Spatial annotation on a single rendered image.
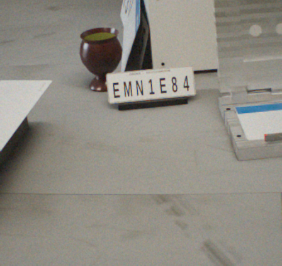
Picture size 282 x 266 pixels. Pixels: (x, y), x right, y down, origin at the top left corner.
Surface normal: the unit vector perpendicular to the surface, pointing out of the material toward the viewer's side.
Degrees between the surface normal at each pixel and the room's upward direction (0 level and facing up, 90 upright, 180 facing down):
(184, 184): 0
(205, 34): 90
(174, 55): 90
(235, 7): 83
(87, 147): 0
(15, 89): 0
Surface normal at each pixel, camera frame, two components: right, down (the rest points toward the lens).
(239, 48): 0.06, 0.33
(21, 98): -0.07, -0.90
